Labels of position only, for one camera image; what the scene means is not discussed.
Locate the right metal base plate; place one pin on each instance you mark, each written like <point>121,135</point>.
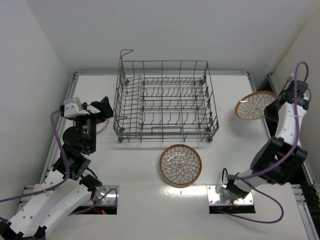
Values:
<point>218,196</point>

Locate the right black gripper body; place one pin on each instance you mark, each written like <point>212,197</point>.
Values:
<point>272,110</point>

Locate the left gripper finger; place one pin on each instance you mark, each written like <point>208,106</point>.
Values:
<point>105,108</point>
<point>95,107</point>

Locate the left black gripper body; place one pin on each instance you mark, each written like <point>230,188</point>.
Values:
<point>94,111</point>

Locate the floral plate brown rim front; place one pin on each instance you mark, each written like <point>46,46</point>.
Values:
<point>180,165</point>

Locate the grey wire dish rack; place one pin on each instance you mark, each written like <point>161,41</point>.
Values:
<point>164,100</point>

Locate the floral plate brown rim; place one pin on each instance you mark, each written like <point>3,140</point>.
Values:
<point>180,165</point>
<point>252,106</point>

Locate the white plate red characters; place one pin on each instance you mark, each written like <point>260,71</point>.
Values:
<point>99,126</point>

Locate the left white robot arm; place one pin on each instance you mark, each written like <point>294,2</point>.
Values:
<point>65,190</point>

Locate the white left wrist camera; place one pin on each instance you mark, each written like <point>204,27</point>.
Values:
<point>73,108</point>

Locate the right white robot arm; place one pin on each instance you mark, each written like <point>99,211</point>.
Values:
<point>281,157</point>

